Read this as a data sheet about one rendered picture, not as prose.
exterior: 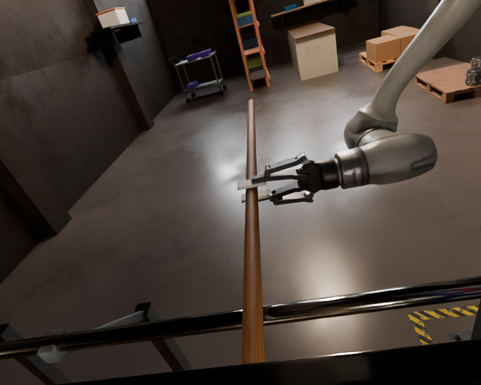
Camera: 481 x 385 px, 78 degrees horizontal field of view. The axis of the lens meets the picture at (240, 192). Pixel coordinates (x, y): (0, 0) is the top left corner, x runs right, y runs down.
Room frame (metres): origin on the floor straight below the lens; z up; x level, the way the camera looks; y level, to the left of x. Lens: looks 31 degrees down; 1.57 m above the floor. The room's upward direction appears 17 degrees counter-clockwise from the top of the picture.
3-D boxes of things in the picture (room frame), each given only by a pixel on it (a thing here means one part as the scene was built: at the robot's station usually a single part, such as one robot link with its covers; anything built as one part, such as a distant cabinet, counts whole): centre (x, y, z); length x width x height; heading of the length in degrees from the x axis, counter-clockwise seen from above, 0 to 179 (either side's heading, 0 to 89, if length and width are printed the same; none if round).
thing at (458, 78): (3.63, -3.16, 0.15); 1.07 x 0.75 x 0.30; 167
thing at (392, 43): (5.80, -3.57, 0.23); 1.30 x 0.90 x 0.47; 167
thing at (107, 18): (6.19, 1.20, 2.00); 0.44 x 0.36 x 0.25; 167
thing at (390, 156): (0.58, -0.37, 1.20); 0.16 x 0.13 x 0.11; 80
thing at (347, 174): (0.58, -0.26, 1.20); 0.09 x 0.06 x 0.09; 170
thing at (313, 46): (7.37, -2.55, 0.41); 2.45 x 0.77 x 0.82; 167
